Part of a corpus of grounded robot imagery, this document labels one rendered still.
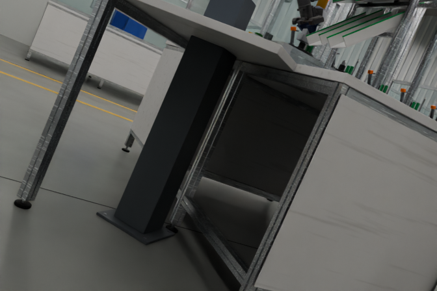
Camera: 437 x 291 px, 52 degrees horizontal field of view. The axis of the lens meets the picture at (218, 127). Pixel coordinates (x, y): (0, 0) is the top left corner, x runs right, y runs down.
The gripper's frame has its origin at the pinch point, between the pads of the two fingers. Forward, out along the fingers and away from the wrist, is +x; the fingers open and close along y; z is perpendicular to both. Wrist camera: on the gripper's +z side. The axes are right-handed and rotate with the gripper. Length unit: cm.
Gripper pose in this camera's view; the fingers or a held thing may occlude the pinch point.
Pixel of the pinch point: (309, 31)
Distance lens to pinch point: 214.7
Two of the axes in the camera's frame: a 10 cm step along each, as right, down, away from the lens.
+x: 2.5, 9.1, 3.2
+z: 9.0, -3.4, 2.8
